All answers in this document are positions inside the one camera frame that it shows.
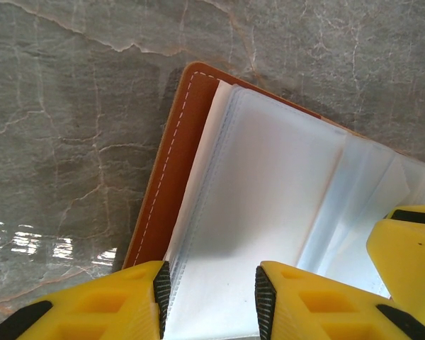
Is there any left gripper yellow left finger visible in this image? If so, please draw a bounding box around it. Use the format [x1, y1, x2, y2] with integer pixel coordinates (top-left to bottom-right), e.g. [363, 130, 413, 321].
[0, 260, 172, 340]

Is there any brown leather card holder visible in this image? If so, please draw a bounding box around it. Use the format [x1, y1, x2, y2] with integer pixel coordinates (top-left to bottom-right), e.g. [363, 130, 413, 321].
[122, 61, 425, 340]

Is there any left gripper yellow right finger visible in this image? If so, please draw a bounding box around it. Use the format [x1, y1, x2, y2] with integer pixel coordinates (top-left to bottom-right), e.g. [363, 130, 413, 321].
[254, 260, 425, 340]

